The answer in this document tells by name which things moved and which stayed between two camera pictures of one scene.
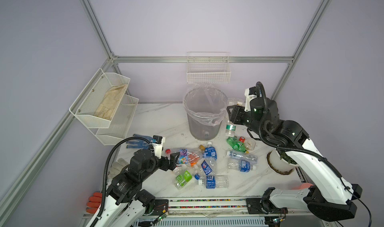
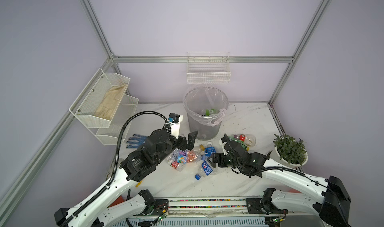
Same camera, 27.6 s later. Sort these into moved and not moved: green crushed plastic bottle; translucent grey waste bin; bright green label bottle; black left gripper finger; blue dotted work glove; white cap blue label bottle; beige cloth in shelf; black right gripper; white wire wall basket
Moved: bright green label bottle; black right gripper; black left gripper finger
Not moved: blue dotted work glove; white cap blue label bottle; white wire wall basket; translucent grey waste bin; beige cloth in shelf; green crushed plastic bottle
